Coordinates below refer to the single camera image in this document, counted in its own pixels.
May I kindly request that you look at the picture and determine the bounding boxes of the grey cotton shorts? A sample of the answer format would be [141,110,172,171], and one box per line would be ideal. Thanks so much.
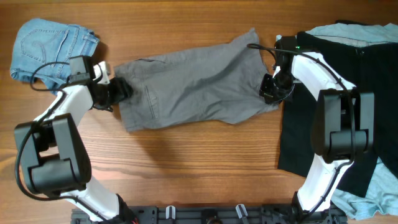
[114,29,278,132]

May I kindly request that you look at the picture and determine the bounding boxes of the blue denim jeans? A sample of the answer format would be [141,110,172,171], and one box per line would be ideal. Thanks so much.
[10,19,100,95]

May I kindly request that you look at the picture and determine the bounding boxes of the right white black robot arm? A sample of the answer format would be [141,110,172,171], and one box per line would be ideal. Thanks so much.
[248,36,374,223]

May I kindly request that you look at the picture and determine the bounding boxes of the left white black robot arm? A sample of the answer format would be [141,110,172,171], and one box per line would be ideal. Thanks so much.
[14,55,139,223]

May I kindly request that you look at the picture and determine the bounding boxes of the black shorts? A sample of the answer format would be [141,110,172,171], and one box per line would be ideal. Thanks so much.
[277,20,398,198]

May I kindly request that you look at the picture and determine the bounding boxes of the light blue t-shirt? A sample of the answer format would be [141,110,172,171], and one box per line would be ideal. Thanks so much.
[275,22,398,220]

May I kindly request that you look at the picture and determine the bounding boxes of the right black camera cable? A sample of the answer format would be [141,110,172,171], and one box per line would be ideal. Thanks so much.
[246,42,357,222]

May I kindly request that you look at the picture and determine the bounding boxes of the black camera cable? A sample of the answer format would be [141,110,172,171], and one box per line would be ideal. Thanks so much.
[246,42,357,222]
[14,60,106,222]

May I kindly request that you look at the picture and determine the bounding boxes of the left black camera cable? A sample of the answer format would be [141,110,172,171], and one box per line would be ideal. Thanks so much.
[14,60,106,222]

